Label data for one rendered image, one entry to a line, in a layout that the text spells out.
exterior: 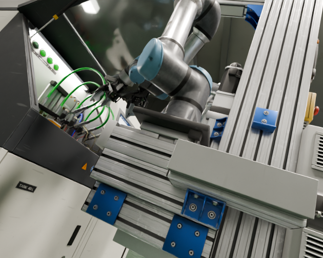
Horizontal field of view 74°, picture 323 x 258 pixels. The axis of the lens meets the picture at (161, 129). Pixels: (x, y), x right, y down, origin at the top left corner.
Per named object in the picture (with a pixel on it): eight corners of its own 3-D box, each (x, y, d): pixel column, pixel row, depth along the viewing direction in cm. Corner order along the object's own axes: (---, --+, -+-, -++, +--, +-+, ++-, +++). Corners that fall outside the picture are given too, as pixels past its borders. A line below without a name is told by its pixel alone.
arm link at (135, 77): (155, 79, 98) (153, 72, 107) (135, 64, 94) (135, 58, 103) (144, 92, 100) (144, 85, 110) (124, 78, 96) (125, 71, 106)
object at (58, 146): (12, 152, 72) (40, 113, 78) (4, 149, 74) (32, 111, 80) (102, 193, 125) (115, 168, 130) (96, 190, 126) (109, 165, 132)
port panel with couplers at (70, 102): (52, 125, 143) (76, 88, 154) (48, 124, 144) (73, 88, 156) (64, 133, 154) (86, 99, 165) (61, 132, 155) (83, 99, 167)
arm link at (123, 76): (122, 66, 110) (132, 74, 117) (116, 72, 111) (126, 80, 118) (126, 75, 106) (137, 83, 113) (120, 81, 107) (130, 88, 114)
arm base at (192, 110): (199, 148, 72) (207, 123, 76) (197, 127, 59) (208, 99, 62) (158, 135, 77) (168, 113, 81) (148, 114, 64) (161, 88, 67)
